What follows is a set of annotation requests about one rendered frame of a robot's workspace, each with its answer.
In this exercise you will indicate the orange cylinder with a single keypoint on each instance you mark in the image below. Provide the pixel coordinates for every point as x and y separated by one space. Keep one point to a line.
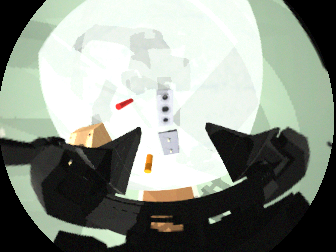
149 161

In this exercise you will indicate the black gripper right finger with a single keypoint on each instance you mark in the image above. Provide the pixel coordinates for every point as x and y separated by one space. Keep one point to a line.
238 149

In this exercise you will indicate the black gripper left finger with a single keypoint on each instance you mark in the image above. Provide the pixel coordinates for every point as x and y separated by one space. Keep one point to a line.
113 160

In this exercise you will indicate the red peg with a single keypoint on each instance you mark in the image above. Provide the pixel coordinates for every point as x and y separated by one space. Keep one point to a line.
124 103

